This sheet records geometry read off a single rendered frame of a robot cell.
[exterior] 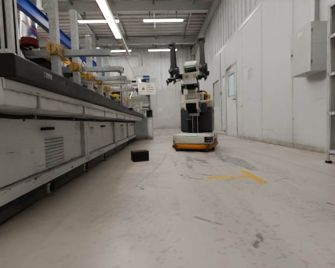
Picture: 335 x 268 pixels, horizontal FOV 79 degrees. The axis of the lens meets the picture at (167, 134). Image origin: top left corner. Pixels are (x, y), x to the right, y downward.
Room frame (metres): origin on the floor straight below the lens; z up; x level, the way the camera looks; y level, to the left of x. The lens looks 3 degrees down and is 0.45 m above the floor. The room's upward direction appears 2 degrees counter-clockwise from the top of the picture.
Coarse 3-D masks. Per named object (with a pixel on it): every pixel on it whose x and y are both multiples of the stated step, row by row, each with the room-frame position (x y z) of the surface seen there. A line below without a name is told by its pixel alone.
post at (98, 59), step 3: (96, 48) 1.78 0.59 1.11; (99, 48) 1.78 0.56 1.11; (96, 57) 1.78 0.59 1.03; (99, 57) 1.78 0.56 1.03; (96, 60) 1.78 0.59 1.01; (99, 60) 1.78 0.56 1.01; (96, 63) 1.78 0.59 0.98; (99, 63) 1.78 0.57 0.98; (99, 72) 1.78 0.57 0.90; (99, 75) 1.78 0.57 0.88; (99, 87) 1.78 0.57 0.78; (102, 87) 1.80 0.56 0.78; (99, 90) 1.78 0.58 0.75; (102, 90) 1.80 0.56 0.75; (99, 93) 1.78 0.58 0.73; (102, 93) 1.80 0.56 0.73
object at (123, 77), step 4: (100, 76) 1.58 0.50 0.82; (104, 76) 1.58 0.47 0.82; (108, 76) 1.58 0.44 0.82; (112, 76) 1.58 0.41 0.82; (116, 76) 1.58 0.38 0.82; (120, 76) 1.58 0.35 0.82; (124, 76) 1.58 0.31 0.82; (72, 80) 1.57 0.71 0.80; (84, 80) 1.57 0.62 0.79; (96, 80) 1.59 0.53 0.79; (100, 80) 1.59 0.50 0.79; (104, 80) 1.59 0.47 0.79; (108, 80) 1.60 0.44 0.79; (112, 80) 1.60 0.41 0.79; (116, 80) 1.61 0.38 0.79
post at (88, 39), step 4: (88, 36) 1.53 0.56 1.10; (88, 40) 1.53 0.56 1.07; (88, 44) 1.53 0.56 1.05; (88, 48) 1.53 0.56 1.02; (88, 60) 1.53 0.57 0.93; (92, 60) 1.57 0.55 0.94; (88, 64) 1.53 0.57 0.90; (92, 64) 1.56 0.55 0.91; (88, 72) 1.53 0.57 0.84; (92, 72) 1.55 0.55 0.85; (88, 84) 1.53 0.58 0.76; (92, 84) 1.54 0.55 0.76; (88, 88) 1.53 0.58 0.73; (92, 88) 1.53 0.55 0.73
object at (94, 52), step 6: (30, 54) 1.07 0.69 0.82; (36, 54) 1.07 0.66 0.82; (42, 54) 1.07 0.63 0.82; (66, 54) 1.08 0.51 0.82; (72, 54) 1.08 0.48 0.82; (78, 54) 1.08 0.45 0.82; (84, 54) 1.08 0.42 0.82; (90, 54) 1.08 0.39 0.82; (96, 54) 1.08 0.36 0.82; (102, 54) 1.08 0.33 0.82; (108, 54) 1.08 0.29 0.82
